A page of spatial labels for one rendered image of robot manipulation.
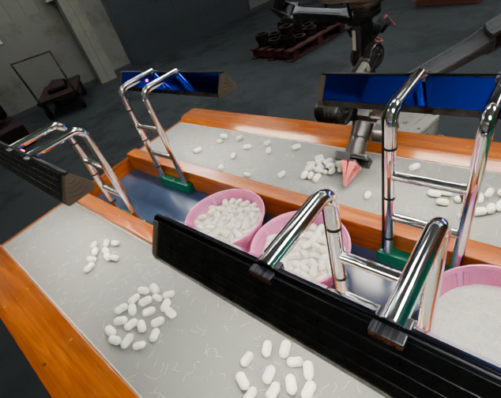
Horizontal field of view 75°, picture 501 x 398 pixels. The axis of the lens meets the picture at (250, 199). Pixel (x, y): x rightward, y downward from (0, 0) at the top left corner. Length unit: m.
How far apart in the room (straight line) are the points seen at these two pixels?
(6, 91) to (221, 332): 6.44
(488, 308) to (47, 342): 1.03
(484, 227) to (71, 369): 1.04
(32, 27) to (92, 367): 6.39
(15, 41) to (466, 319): 6.80
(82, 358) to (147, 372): 0.17
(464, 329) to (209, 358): 0.53
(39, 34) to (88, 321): 6.22
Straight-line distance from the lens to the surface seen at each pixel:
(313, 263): 0.87
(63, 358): 0.98
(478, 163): 0.68
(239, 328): 0.81
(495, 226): 0.99
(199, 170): 1.31
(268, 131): 1.45
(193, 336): 0.85
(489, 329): 0.82
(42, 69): 6.97
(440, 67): 1.11
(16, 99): 6.98
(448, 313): 0.82
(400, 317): 0.35
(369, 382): 0.39
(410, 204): 1.02
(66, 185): 0.87
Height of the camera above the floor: 1.42
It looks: 38 degrees down
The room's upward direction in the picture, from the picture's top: 18 degrees counter-clockwise
